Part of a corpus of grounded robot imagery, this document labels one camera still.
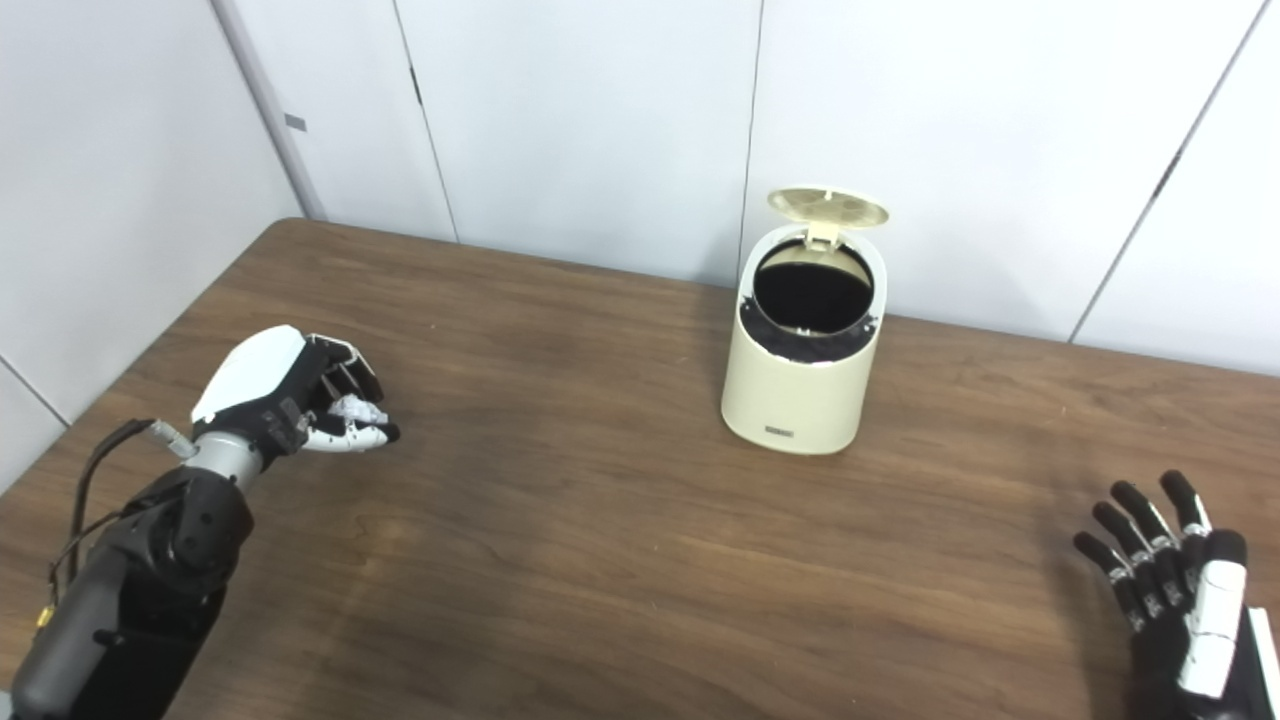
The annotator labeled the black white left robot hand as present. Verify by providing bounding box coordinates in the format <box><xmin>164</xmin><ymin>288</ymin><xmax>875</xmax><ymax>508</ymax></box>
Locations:
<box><xmin>190</xmin><ymin>325</ymin><xmax>401</xmax><ymax>461</ymax></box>

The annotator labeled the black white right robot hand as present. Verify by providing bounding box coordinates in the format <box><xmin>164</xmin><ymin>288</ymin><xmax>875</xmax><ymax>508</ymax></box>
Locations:
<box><xmin>1073</xmin><ymin>470</ymin><xmax>1280</xmax><ymax>720</ymax></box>

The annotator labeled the white paper ball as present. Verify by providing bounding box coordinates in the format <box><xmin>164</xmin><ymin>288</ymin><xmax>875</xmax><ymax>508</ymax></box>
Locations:
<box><xmin>328</xmin><ymin>395</ymin><xmax>389</xmax><ymax>426</ymax></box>

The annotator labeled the cream round bin lid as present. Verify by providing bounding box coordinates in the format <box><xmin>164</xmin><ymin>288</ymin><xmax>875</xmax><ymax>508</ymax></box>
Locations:
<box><xmin>767</xmin><ymin>186</ymin><xmax>890</xmax><ymax>249</ymax></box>

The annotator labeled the cream-colored desktop bin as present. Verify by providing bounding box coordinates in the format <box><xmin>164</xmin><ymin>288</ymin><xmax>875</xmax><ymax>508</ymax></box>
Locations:
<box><xmin>721</xmin><ymin>223</ymin><xmax>888</xmax><ymax>455</ymax></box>

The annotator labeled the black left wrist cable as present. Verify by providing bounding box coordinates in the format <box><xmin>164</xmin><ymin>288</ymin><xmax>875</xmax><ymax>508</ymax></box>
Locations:
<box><xmin>45</xmin><ymin>418</ymin><xmax>199</xmax><ymax>626</ymax></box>

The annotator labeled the grey wall corner strip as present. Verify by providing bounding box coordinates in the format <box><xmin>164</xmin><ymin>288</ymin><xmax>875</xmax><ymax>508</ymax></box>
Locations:
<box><xmin>210</xmin><ymin>0</ymin><xmax>328</xmax><ymax>223</ymax></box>

